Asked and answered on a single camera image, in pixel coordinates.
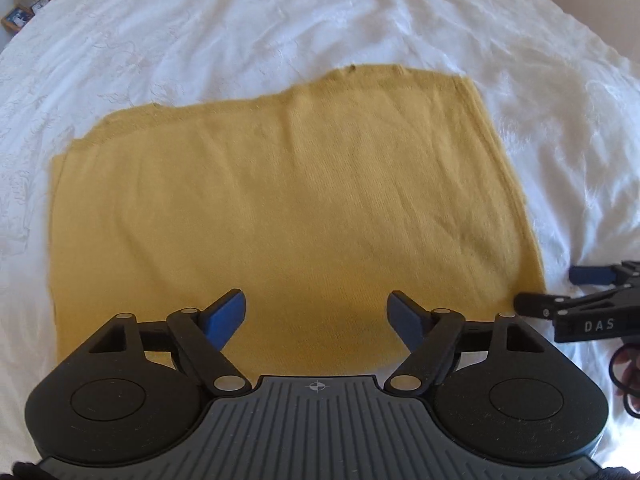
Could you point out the bedside clutter left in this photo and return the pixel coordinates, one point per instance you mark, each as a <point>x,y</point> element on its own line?
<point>30,2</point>

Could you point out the mustard yellow knit garment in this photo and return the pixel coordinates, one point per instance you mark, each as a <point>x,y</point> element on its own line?
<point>316,202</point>

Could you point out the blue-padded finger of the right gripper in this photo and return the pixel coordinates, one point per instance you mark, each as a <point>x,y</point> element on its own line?
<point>593,275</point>

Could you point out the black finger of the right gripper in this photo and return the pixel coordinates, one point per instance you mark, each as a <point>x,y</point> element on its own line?
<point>550,306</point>

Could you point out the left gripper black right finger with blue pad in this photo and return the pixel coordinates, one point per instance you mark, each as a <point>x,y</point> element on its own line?
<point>435,340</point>

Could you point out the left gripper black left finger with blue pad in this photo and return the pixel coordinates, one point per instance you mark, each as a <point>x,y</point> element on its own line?
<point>194,339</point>

